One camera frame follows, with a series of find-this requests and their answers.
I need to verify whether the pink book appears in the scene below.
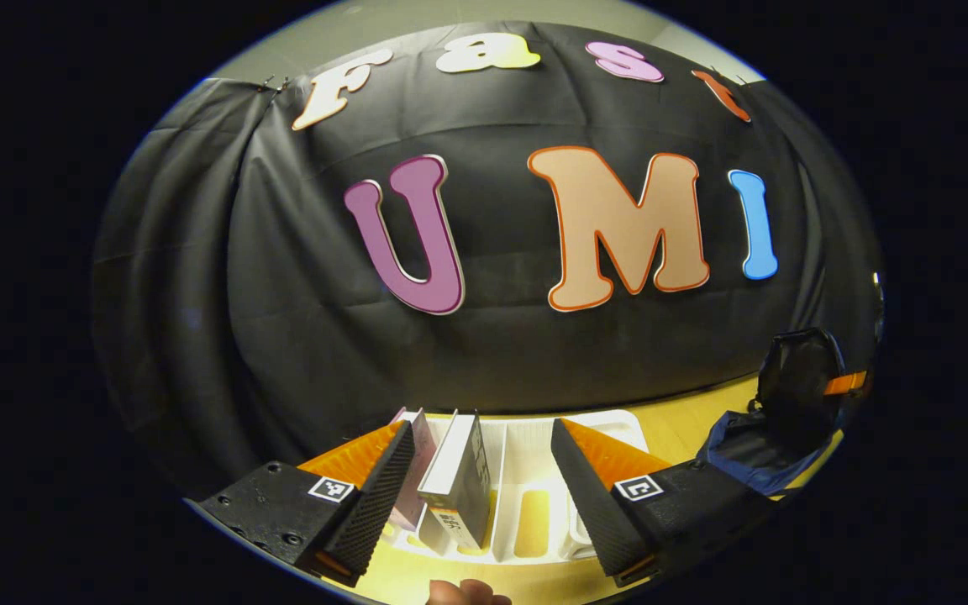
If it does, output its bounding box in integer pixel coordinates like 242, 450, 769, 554
389, 408, 437, 532

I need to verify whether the black backdrop cloth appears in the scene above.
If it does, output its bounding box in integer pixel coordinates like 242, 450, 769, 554
93, 21, 884, 497

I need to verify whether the blue schoolbag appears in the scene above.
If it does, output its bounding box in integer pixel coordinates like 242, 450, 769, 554
697, 328, 871, 497

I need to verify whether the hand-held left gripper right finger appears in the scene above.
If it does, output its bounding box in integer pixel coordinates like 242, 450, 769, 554
551, 418, 775, 587

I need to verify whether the dark book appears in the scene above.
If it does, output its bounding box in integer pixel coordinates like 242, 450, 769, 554
417, 412, 492, 551

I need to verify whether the white bookshelf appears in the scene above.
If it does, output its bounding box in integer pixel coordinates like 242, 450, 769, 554
392, 409, 651, 566

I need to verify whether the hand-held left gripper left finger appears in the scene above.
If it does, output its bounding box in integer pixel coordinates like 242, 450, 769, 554
198, 420, 416, 587

